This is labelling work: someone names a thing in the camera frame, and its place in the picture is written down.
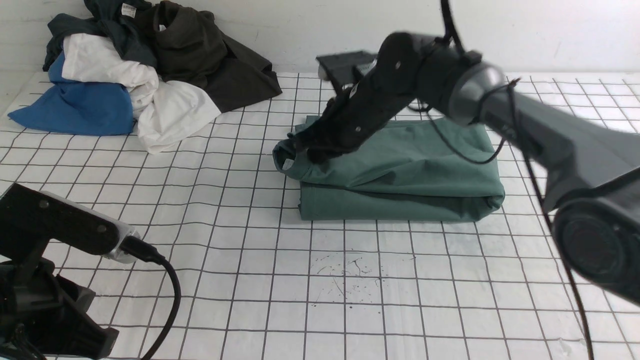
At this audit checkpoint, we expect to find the dark olive shirt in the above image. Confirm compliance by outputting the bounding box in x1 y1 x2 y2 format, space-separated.
134 0 282 113

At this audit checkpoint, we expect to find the dark teal shirt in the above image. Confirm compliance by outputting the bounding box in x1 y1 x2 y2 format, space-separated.
42 0 158 72

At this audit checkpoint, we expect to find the green long-sleeved shirt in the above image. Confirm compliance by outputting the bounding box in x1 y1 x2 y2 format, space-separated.
272 118 506 223

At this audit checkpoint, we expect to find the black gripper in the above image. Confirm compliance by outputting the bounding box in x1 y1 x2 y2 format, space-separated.
1 260 120 360
290 32 435 164

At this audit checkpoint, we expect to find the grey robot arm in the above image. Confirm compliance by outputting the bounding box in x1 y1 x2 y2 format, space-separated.
1 33 639 360

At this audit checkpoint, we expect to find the white shirt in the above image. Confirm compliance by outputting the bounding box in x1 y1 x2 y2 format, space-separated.
62 33 221 155

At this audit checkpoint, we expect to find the blue shirt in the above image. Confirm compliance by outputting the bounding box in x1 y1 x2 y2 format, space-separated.
7 53 134 137

